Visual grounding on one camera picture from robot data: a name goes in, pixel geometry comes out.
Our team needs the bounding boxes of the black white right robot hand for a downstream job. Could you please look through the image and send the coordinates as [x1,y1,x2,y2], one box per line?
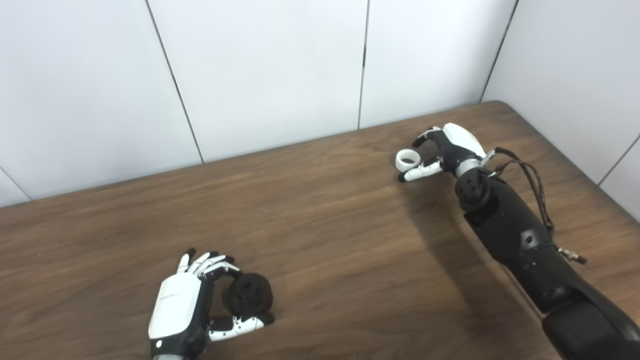
[397,123,487,183]

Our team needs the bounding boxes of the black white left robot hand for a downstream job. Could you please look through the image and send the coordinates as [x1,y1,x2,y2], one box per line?
[148,248,276,358]

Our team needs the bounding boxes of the white plastic ring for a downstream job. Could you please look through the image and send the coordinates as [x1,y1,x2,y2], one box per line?
[395,149,420,172]

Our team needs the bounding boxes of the round black plastic part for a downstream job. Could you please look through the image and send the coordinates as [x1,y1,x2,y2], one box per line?
[222,272,274,317]

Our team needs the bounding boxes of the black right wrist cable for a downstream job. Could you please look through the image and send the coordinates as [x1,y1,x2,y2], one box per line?
[482,147,588,265]

